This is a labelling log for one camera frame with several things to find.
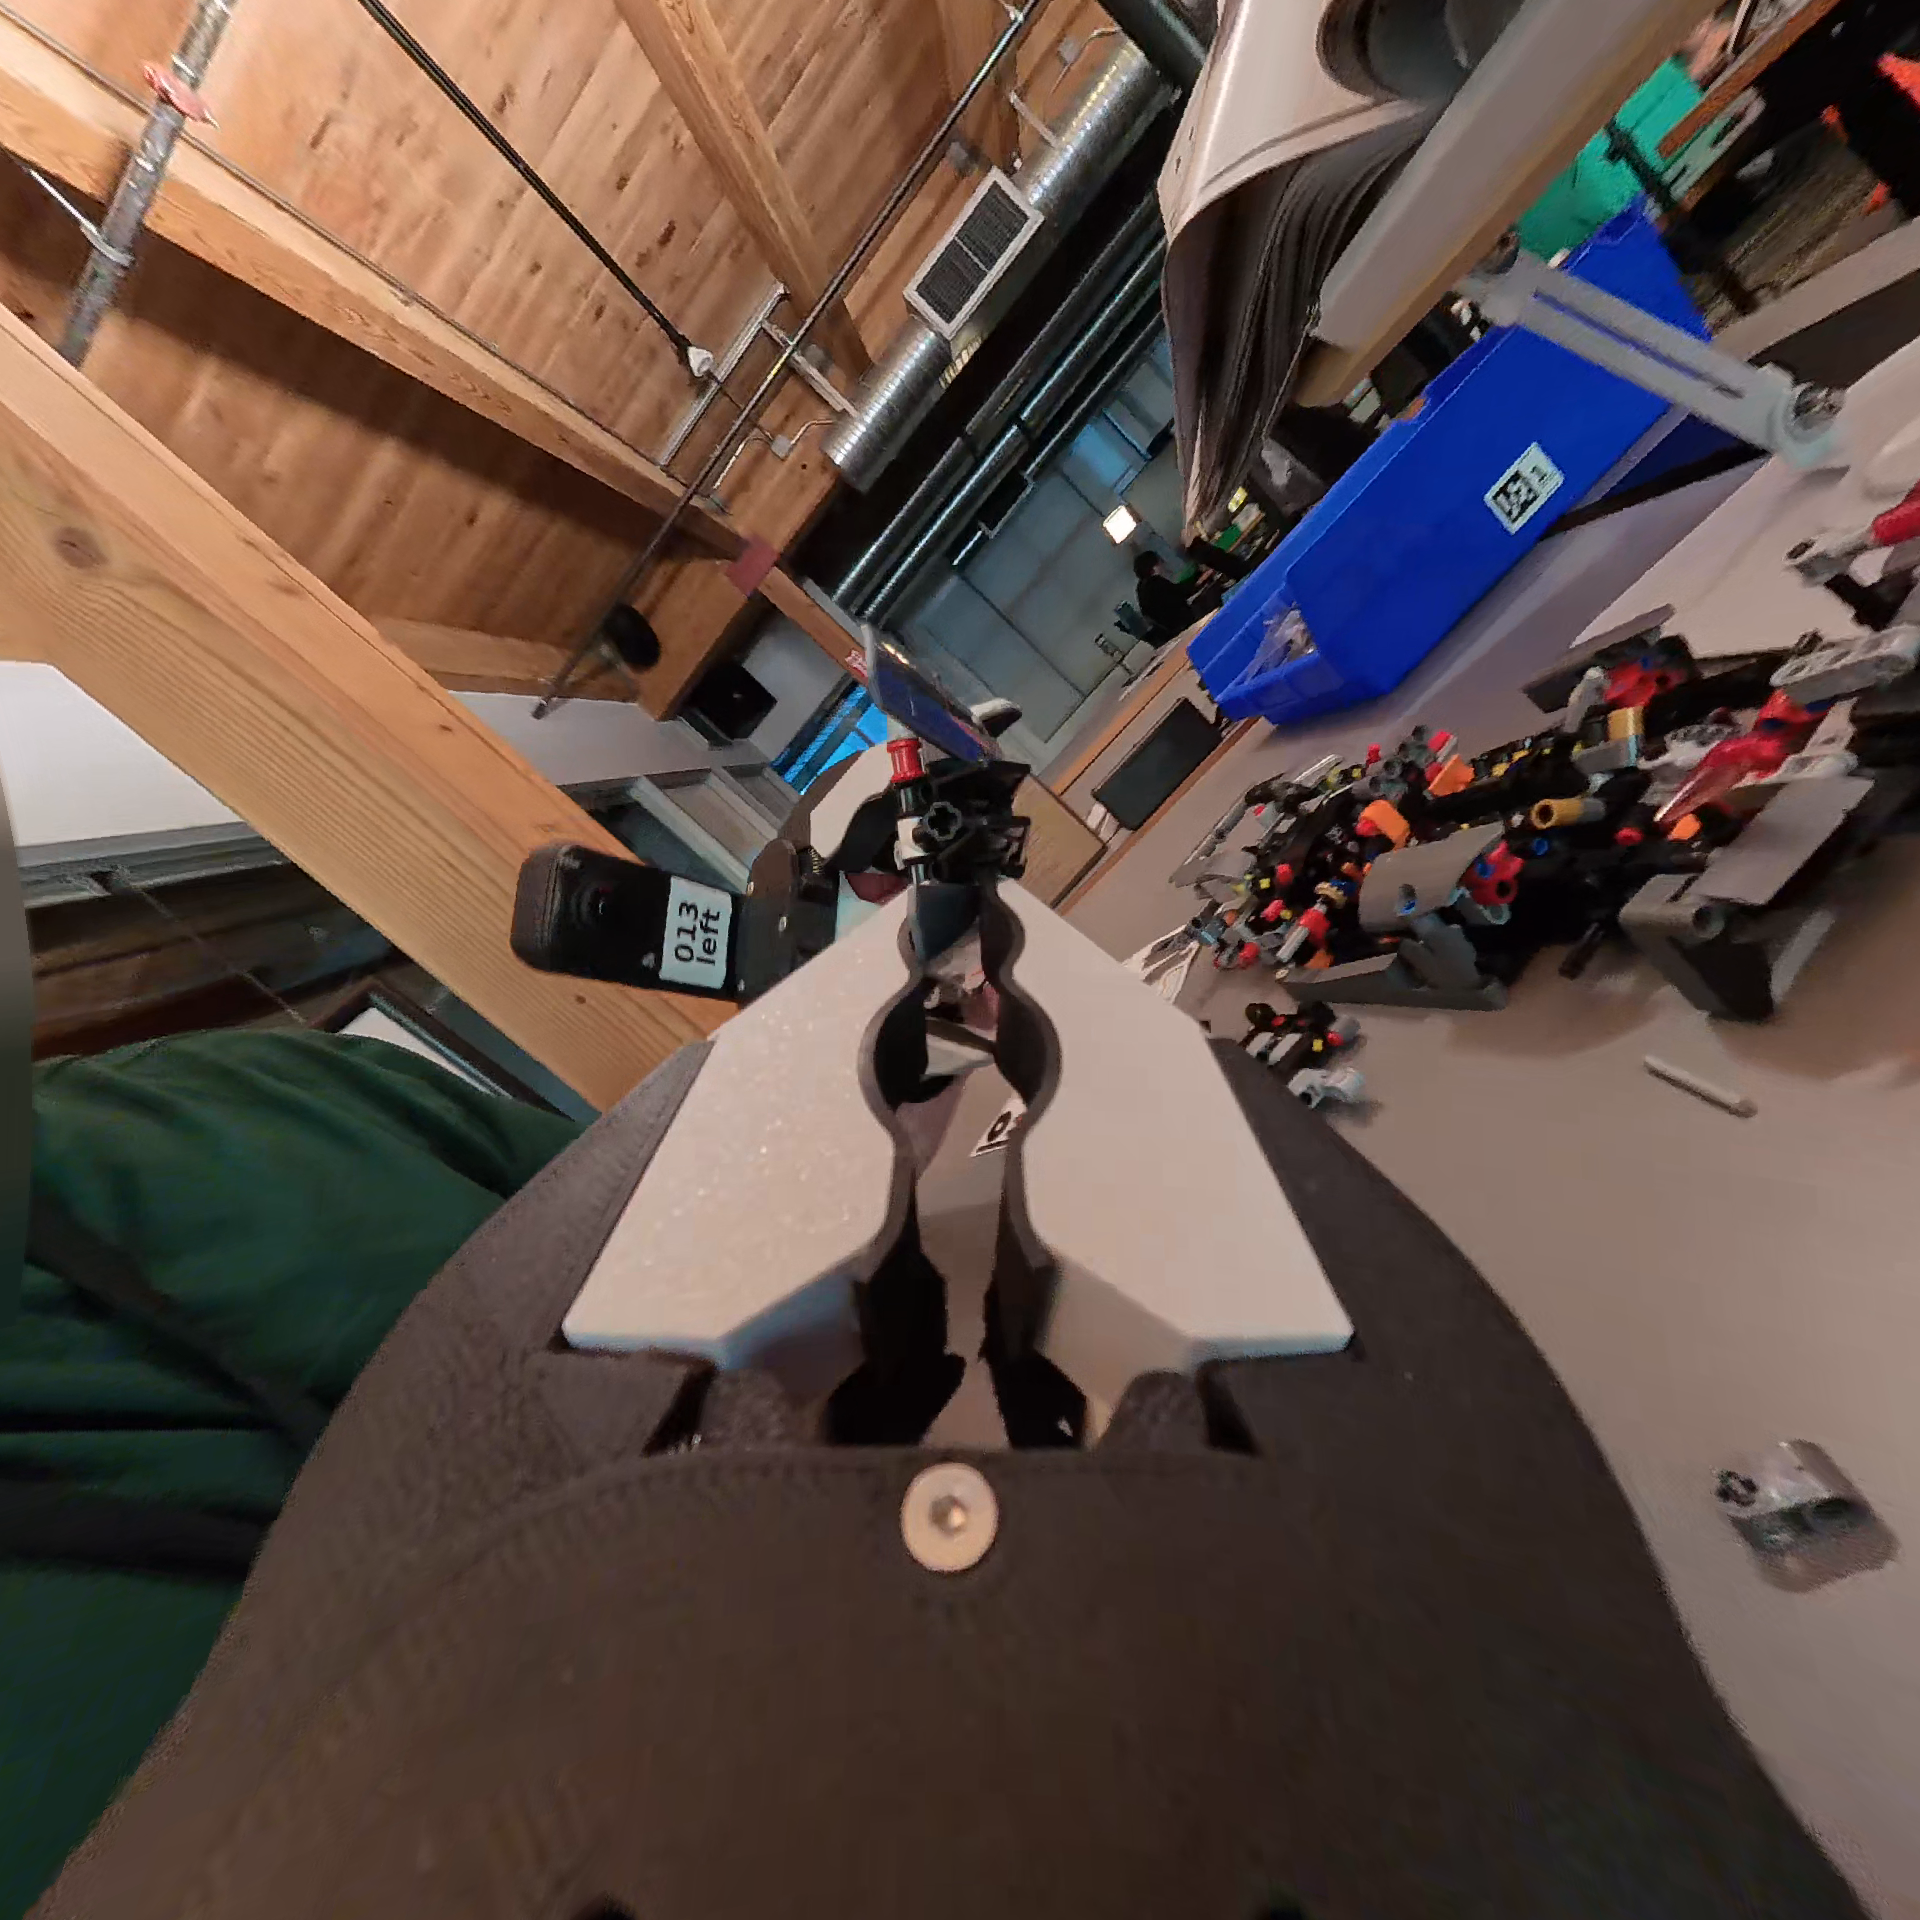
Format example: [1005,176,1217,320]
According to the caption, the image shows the person's green shirt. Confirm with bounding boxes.
[0,1026,602,1920]

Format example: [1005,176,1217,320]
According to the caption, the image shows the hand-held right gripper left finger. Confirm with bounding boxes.
[559,897,940,1374]

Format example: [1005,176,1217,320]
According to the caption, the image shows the black wall speaker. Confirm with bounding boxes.
[689,661,782,745]

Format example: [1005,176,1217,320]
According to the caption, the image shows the black lego connector red pin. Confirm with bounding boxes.
[876,735,1038,933]

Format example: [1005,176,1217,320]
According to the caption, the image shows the black lego piece red ends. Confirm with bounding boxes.
[1241,997,1348,1071]

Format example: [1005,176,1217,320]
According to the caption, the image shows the silver ventilation duct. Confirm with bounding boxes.
[821,36,1171,491]

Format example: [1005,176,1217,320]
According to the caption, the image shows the black monitor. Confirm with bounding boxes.
[1092,697,1224,833]

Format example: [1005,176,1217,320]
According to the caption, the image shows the lego car chassis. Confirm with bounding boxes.
[1176,623,1920,1022]

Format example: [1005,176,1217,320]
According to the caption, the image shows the stack of instruction booklets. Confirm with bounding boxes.
[1154,0,1517,535]

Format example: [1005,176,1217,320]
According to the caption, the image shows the white air vent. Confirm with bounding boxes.
[899,169,1048,340]

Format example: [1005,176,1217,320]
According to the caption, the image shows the blue plastic bin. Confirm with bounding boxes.
[1183,194,1749,731]

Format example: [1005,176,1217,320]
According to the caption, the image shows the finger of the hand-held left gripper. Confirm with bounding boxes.
[810,781,918,927]

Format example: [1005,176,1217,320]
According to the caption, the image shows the grey lego connector block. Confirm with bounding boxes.
[1713,1437,1892,1593]

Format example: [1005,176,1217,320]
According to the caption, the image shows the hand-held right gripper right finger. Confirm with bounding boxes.
[982,888,1359,1374]

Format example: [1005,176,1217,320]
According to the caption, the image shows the light grey lego axle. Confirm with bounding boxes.
[1642,1053,1759,1120]

